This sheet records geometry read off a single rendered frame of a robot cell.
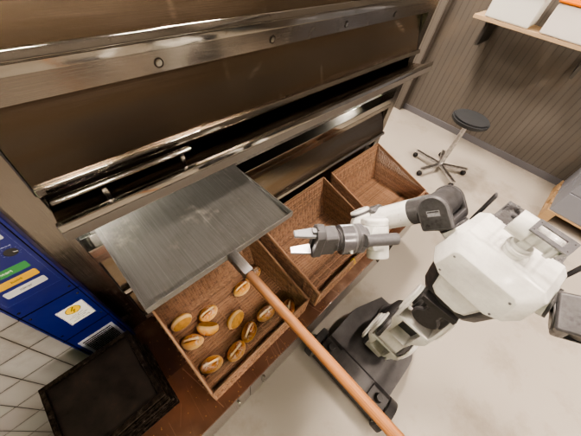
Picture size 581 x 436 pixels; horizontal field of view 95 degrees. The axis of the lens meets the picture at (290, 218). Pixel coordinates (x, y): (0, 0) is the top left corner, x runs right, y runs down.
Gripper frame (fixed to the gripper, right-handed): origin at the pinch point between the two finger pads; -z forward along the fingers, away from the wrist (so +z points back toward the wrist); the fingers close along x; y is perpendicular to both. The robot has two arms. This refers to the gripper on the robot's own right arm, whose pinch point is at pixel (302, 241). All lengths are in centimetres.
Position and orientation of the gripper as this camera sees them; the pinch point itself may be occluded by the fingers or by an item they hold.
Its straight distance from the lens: 76.1
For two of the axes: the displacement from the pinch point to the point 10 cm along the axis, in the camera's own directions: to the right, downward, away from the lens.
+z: 9.8, -0.5, 1.8
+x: 1.1, -6.3, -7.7
